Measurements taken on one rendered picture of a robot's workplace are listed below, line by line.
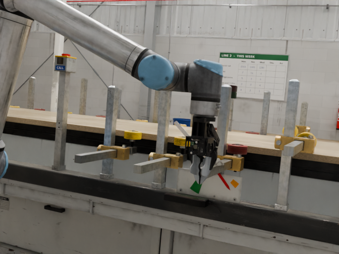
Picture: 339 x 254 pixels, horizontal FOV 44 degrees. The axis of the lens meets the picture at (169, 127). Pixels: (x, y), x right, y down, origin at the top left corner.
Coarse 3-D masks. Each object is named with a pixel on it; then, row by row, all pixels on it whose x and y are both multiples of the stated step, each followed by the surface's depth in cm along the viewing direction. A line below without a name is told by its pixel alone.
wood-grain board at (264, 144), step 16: (16, 112) 265; (32, 112) 278; (48, 112) 292; (80, 128) 210; (96, 128) 206; (128, 128) 216; (144, 128) 225; (176, 128) 244; (256, 144) 186; (272, 144) 193; (320, 144) 215; (336, 144) 223; (320, 160) 165; (336, 160) 163
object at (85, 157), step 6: (108, 150) 176; (114, 150) 177; (132, 150) 191; (78, 156) 156; (84, 156) 158; (90, 156) 161; (96, 156) 165; (102, 156) 169; (108, 156) 173; (114, 156) 177; (78, 162) 156; (84, 162) 158
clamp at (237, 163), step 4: (220, 156) 161; (224, 156) 160; (228, 156) 160; (232, 156) 161; (236, 156) 162; (232, 160) 159; (236, 160) 158; (240, 160) 158; (232, 164) 159; (236, 164) 158; (240, 164) 158; (232, 168) 159; (236, 168) 158; (240, 168) 158
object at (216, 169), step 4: (220, 160) 155; (224, 160) 156; (228, 160) 157; (224, 164) 150; (228, 164) 155; (212, 168) 137; (216, 168) 142; (220, 168) 146; (224, 168) 151; (228, 168) 155; (200, 172) 134; (212, 172) 138; (216, 172) 142; (208, 176) 134
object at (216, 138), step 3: (210, 123) 131; (210, 126) 130; (213, 126) 131; (210, 129) 130; (213, 129) 132; (210, 132) 131; (213, 132) 132; (213, 135) 132; (216, 135) 135; (216, 138) 135; (216, 141) 136; (216, 144) 137
